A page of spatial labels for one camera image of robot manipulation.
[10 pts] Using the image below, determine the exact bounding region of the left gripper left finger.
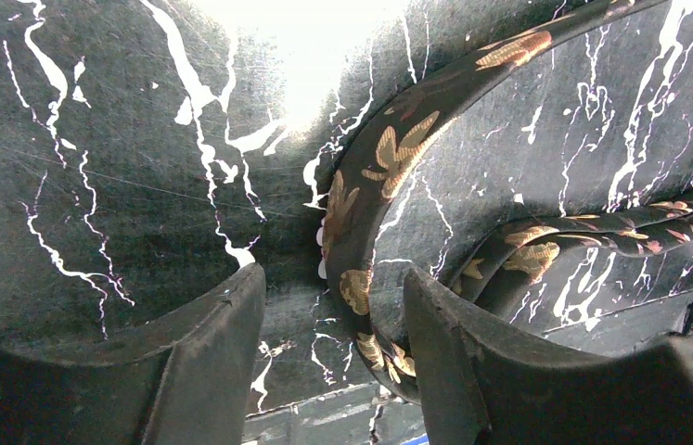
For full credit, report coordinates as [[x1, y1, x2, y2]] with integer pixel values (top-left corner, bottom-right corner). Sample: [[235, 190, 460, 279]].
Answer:
[[0, 263, 266, 444]]

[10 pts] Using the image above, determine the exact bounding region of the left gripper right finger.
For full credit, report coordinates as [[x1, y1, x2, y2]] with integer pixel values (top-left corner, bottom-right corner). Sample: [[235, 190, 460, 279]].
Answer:
[[403, 267, 693, 444]]

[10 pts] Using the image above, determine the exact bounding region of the black gold floral tie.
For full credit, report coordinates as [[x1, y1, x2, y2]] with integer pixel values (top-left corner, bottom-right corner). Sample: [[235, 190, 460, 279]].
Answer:
[[322, 1, 693, 403]]

